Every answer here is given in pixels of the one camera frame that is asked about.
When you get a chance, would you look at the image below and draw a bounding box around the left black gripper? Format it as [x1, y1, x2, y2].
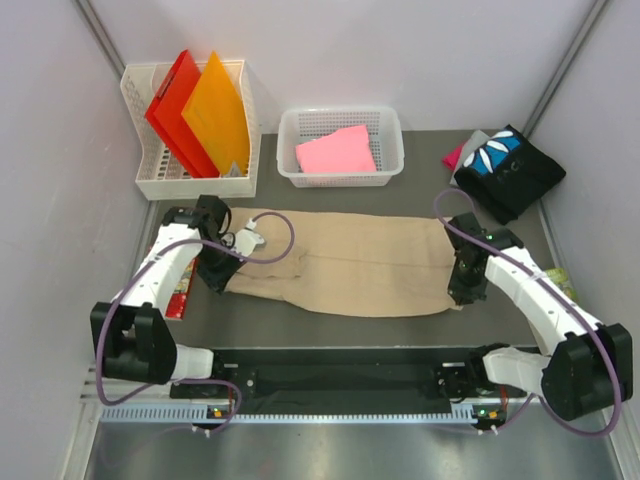
[195, 240, 247, 296]

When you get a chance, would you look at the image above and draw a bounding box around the beige t shirt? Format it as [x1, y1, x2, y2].
[226, 207, 457, 318]

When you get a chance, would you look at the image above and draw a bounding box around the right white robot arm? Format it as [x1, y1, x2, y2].
[444, 212, 634, 421]

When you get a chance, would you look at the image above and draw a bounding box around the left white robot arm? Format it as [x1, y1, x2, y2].
[90, 195, 241, 397]

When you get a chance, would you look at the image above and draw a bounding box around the red illustrated book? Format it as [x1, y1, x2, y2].
[145, 239, 197, 321]

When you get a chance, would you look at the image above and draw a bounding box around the green treehouse book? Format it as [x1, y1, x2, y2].
[545, 268, 578, 303]

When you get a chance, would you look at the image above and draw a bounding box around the white file organizer rack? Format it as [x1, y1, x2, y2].
[120, 60, 261, 201]

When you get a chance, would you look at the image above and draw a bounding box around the magenta folded t shirt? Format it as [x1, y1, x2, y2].
[442, 143, 466, 171]

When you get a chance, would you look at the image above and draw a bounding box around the grey folded t shirt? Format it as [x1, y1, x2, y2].
[449, 130, 490, 187]

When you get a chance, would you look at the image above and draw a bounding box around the orange clip file folder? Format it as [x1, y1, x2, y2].
[181, 52, 250, 177]

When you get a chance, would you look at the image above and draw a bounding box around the pink t shirt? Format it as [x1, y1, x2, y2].
[295, 125, 376, 174]

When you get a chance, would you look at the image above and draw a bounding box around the white perforated plastic basket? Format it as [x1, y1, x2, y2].
[276, 105, 405, 188]

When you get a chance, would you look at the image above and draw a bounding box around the red clip file folder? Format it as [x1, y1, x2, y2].
[145, 50, 219, 178]

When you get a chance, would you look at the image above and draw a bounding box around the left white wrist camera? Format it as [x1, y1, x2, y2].
[231, 218, 266, 260]

